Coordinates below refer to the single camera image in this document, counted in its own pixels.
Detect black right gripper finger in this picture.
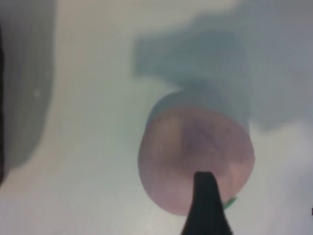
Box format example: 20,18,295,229
180,171,234,235

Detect pink peach with green leaf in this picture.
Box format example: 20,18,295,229
137,109,255,216

